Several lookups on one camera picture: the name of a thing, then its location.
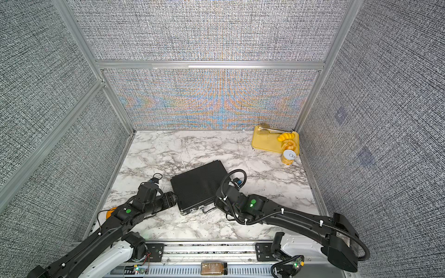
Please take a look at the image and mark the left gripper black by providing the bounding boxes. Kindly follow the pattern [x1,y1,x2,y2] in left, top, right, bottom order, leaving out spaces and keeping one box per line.
[144,190,181,217]

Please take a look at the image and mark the black aluminium poker case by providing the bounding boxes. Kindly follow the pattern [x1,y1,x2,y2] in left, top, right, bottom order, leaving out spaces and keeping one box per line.
[170,160,227,215]

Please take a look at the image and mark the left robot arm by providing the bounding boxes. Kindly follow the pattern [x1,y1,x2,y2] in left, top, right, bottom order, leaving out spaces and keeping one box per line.
[27,180,177,278]

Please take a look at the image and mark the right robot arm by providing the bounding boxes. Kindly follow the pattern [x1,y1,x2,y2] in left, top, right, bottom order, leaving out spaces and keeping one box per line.
[214,184,370,272]

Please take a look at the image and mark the orange round object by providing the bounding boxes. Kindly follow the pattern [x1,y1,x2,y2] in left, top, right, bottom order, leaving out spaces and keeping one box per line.
[105,207,117,219]

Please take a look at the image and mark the yellow plastic tray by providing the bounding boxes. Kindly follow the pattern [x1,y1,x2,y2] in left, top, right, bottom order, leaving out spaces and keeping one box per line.
[251,125,300,155]

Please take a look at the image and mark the yellow labelled can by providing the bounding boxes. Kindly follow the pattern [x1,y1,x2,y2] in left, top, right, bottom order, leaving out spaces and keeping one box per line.
[280,149,297,165]

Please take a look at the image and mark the metal tongs on tray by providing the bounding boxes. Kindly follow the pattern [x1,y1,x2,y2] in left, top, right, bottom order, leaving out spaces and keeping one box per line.
[258,126,293,133]

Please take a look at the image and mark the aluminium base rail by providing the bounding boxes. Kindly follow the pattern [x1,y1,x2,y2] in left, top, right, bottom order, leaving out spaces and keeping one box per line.
[65,239,359,278]

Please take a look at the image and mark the brown bottle on rail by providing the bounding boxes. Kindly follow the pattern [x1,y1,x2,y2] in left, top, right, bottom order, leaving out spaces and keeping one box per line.
[200,261,228,276]

